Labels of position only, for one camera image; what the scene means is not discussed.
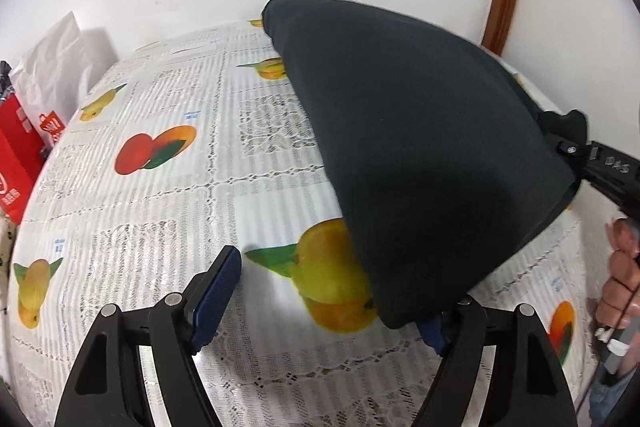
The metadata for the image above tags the black sweatshirt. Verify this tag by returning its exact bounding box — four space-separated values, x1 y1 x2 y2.
262 0 588 329

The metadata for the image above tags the person's right hand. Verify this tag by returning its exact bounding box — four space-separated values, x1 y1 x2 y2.
594 219 639 329

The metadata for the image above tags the white dotted cloth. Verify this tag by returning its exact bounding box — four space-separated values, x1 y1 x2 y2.
0 213 18 275

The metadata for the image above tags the fruit print tablecloth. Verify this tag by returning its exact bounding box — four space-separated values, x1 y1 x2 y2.
0 17 599 427

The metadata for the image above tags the red paper bag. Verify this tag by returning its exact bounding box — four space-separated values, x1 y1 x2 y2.
0 94 44 225

